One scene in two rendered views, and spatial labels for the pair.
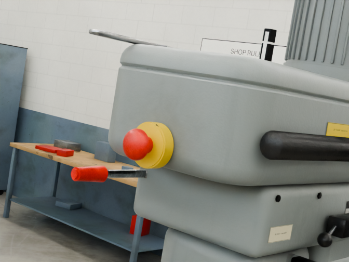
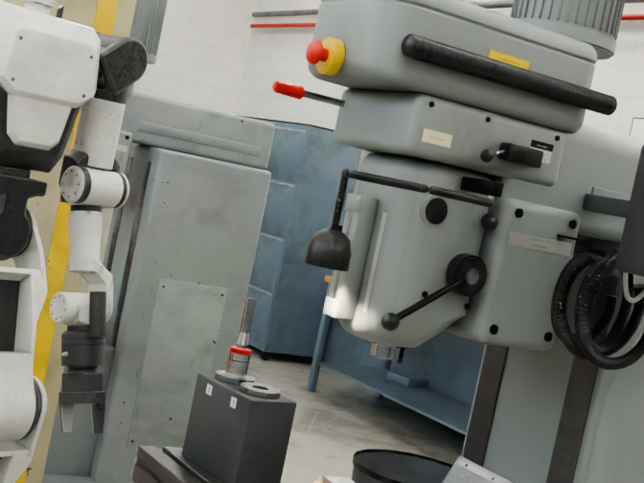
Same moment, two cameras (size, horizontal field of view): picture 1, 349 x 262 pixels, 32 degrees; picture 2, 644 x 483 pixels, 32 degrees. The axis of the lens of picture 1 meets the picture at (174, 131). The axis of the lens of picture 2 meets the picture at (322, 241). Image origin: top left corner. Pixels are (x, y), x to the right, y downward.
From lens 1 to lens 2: 112 cm
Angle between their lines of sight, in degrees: 17
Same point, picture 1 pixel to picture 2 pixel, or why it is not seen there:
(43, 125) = not seen: hidden behind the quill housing
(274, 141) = (409, 40)
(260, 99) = (405, 12)
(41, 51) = not seen: hidden behind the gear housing
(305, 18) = not seen: outside the picture
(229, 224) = (394, 128)
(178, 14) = (598, 80)
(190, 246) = (375, 163)
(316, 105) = (471, 30)
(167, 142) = (338, 51)
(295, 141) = (429, 43)
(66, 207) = (403, 382)
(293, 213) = (453, 126)
